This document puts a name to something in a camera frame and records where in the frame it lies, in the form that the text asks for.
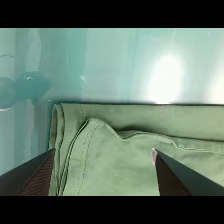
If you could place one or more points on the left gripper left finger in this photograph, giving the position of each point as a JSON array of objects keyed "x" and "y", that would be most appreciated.
[{"x": 31, "y": 178}]

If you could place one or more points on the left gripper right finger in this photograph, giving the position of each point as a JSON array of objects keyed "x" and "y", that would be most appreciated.
[{"x": 178, "y": 181}]

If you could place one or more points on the green garment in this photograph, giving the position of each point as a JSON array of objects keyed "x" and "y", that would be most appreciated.
[{"x": 126, "y": 156}]

